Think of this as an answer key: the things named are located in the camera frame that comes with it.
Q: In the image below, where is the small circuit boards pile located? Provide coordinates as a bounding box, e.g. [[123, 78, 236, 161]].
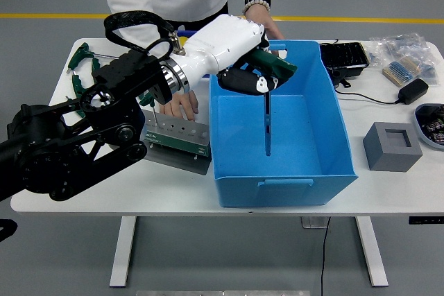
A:
[[418, 105, 444, 144]]

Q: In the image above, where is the grey under-table bracket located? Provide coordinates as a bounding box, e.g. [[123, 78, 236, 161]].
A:
[[300, 216, 330, 229]]

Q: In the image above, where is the grey foam cube block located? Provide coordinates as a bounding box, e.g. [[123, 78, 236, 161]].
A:
[[363, 121, 424, 172]]

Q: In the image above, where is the black plastic tray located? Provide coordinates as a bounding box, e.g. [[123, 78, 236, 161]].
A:
[[318, 42, 369, 78]]

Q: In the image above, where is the large blue plastic box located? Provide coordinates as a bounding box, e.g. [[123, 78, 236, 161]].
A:
[[207, 40, 359, 209]]

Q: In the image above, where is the white table leg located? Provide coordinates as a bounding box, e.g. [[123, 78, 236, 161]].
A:
[[109, 216, 137, 288], [355, 216, 389, 288]]

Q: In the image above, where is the green hex key holder block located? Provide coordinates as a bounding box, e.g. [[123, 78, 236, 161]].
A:
[[142, 108, 212, 157]]

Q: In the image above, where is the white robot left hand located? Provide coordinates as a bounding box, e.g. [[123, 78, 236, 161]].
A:
[[173, 14, 289, 96]]

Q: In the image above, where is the yellow floor tape line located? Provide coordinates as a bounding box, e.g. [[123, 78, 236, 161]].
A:
[[0, 13, 444, 25]]

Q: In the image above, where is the person's left hand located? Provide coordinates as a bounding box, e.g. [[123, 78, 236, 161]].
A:
[[244, 7, 286, 41]]

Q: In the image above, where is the grey-blue bowl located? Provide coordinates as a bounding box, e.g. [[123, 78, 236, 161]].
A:
[[414, 103, 444, 151]]

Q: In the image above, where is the clear plastic bag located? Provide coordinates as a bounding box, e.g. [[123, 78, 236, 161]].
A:
[[416, 62, 438, 85]]

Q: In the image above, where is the white bead bracelet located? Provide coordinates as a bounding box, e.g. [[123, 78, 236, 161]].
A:
[[241, 0, 272, 17]]

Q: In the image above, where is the black floor cable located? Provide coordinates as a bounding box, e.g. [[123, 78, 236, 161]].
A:
[[319, 218, 331, 296]]

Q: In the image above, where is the resistor tape bundle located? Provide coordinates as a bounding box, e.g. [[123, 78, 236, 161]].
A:
[[382, 56, 422, 86]]

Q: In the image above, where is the black adapter cable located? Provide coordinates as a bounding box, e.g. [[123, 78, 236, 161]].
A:
[[332, 67, 402, 105]]

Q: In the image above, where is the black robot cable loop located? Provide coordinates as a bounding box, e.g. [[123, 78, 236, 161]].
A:
[[0, 218, 18, 243]]

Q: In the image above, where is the black table control panel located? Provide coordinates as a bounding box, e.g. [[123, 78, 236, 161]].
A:
[[408, 216, 444, 225]]

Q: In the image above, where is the black power adapter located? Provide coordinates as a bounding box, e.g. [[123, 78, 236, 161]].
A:
[[398, 78, 429, 105]]

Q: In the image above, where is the person's right hand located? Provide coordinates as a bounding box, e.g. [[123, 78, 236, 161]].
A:
[[159, 89, 199, 122]]

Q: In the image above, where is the clear bag with blue parts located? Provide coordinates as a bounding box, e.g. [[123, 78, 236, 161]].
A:
[[368, 32, 431, 63]]

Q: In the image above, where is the large green T-handle hex key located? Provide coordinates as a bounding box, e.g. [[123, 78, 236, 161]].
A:
[[239, 49, 298, 157]]

